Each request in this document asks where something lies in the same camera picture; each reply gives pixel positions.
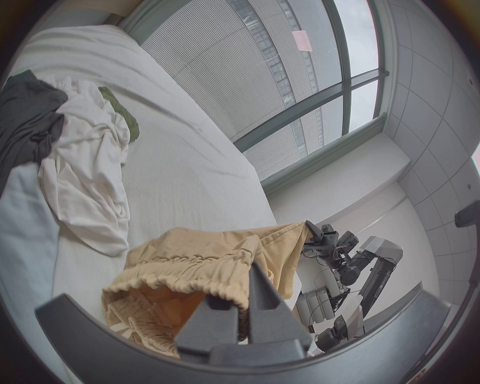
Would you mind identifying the cream white garment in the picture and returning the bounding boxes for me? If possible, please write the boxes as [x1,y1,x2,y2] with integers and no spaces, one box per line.
[37,75,132,257]

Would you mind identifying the window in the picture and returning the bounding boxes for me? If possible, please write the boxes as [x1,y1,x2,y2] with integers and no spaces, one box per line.
[124,0,391,196]

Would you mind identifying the grey-green curtain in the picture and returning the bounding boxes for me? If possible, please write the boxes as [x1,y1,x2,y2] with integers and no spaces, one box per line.
[120,0,181,46]

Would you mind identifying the green garment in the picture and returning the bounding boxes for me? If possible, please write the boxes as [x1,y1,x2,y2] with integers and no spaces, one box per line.
[98,86,140,143]

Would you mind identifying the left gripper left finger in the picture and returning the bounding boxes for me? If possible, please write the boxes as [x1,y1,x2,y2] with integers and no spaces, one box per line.
[174,295,240,363]

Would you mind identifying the black garment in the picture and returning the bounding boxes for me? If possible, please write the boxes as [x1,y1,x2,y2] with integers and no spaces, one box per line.
[0,70,69,188]

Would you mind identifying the bed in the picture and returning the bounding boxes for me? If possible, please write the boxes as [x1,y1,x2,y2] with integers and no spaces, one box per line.
[0,0,302,379]

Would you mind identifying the tan shorts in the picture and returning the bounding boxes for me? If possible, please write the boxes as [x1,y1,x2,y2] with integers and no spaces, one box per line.
[101,221,313,355]

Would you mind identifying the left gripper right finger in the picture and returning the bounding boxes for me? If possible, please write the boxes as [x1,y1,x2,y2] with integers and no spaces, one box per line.
[248,261,312,350]

